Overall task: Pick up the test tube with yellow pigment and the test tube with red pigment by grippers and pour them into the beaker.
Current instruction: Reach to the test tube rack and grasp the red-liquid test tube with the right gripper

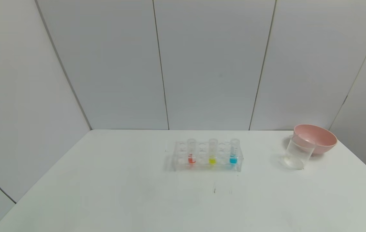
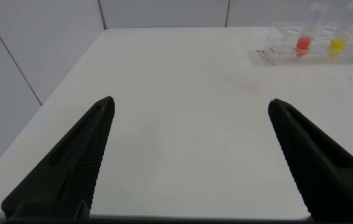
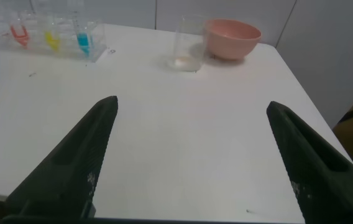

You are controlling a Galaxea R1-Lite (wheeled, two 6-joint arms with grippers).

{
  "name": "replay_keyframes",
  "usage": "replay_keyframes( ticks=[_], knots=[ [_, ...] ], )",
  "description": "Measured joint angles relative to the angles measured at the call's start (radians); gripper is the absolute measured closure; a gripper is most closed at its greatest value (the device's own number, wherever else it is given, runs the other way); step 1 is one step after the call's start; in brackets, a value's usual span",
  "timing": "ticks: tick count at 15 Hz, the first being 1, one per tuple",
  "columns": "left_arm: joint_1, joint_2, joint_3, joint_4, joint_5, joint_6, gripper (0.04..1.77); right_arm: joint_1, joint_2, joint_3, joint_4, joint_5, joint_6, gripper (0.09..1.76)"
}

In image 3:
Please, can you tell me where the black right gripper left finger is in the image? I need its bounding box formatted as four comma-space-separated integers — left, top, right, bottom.
1, 95, 119, 222

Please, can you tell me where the pink plastic bowl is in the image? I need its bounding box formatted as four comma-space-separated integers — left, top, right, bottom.
203, 18, 262, 61

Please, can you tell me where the tube with yellow pigment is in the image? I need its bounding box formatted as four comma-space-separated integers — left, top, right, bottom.
36, 0, 63, 53

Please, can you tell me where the tube with blue pigment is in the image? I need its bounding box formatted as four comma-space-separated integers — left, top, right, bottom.
67, 0, 96, 58

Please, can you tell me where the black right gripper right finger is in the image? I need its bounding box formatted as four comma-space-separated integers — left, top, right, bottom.
265, 101, 353, 224

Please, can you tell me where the clear acrylic test tube rack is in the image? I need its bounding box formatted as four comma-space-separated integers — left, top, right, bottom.
0, 9, 108, 63

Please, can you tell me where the tube with red pigment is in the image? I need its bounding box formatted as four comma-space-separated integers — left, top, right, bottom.
7, 6, 32, 50

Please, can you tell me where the clear glass beaker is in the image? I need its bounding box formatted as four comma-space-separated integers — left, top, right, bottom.
172, 14, 209, 73

